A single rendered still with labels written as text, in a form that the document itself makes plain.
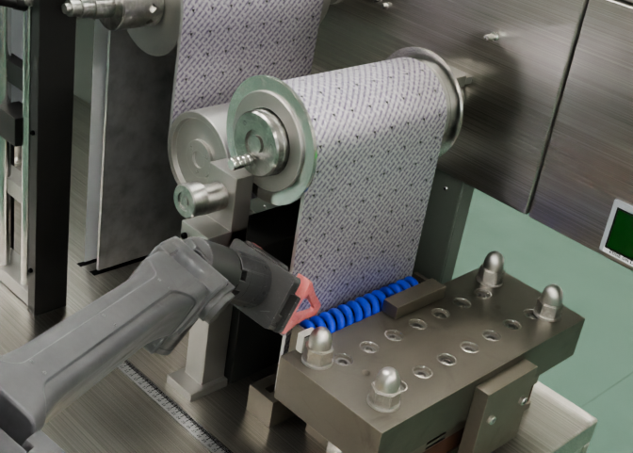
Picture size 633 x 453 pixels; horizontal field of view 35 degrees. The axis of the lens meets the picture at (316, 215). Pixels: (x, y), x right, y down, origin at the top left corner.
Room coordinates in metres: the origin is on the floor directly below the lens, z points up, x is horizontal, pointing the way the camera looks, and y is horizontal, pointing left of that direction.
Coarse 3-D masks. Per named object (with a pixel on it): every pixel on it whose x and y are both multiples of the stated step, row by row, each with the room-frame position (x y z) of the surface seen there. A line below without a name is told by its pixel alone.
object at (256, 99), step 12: (444, 84) 1.19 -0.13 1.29; (252, 96) 1.04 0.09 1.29; (264, 96) 1.03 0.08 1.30; (276, 96) 1.02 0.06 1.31; (240, 108) 1.05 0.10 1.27; (252, 108) 1.04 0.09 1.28; (276, 108) 1.02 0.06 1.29; (288, 108) 1.00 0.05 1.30; (288, 120) 1.00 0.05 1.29; (288, 132) 1.00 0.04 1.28; (300, 132) 0.99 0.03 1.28; (444, 132) 1.18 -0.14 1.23; (300, 144) 0.99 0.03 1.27; (300, 156) 0.98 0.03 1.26; (288, 168) 0.99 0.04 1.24; (300, 168) 0.99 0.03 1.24; (264, 180) 1.02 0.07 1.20; (276, 180) 1.01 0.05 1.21; (288, 180) 0.99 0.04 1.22
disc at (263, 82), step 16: (256, 80) 1.05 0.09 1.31; (272, 80) 1.03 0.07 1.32; (240, 96) 1.06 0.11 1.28; (288, 96) 1.01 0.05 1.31; (304, 112) 0.99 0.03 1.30; (304, 128) 0.99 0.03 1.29; (304, 144) 0.99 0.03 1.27; (304, 160) 0.99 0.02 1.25; (304, 176) 0.98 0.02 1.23; (256, 192) 1.03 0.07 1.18; (272, 192) 1.01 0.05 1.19; (288, 192) 1.00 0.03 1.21; (304, 192) 0.98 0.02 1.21
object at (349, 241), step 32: (352, 192) 1.05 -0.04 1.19; (384, 192) 1.09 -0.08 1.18; (416, 192) 1.14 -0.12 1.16; (320, 224) 1.01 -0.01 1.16; (352, 224) 1.06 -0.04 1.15; (384, 224) 1.10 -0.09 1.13; (416, 224) 1.15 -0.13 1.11; (320, 256) 1.02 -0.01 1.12; (352, 256) 1.06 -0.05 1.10; (384, 256) 1.11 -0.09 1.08; (320, 288) 1.03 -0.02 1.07; (352, 288) 1.07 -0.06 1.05
